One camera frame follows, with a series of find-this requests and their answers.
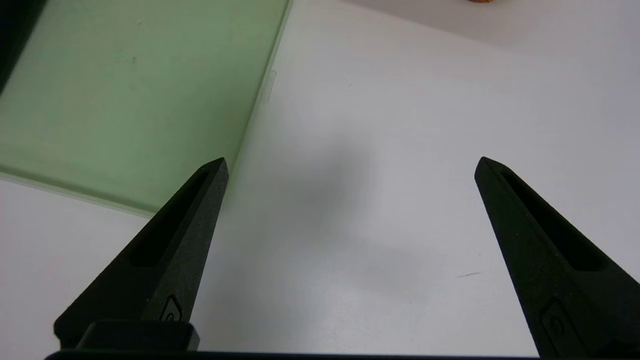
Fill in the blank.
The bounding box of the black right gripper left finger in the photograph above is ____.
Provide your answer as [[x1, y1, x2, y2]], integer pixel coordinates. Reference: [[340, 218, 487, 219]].
[[54, 157, 230, 351]]

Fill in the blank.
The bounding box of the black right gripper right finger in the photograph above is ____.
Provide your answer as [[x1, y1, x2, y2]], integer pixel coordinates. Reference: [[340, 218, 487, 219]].
[[474, 156, 640, 358]]

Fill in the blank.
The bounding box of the light green plastic tray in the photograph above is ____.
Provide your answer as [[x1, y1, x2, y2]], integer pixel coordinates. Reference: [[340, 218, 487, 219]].
[[0, 0, 293, 217]]

